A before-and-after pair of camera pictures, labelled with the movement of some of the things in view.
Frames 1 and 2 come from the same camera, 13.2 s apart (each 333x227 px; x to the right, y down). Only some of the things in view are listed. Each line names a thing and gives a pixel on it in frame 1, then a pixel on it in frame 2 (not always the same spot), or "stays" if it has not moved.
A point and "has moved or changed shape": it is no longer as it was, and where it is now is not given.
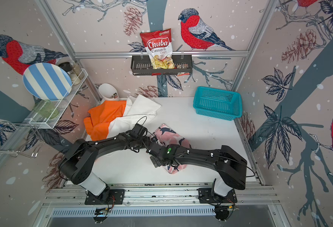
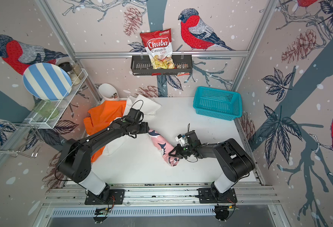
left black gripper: x=147 y=141 -> x=145 y=127
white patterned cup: x=108 y=92 stays
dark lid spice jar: x=68 y=66 stays
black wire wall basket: x=142 y=64 stays
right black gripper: x=155 y=163 -> x=177 y=149
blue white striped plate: x=47 y=81 stays
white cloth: x=139 y=109 stays
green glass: x=45 y=108 stays
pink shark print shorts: x=165 y=135 has moved or changed shape
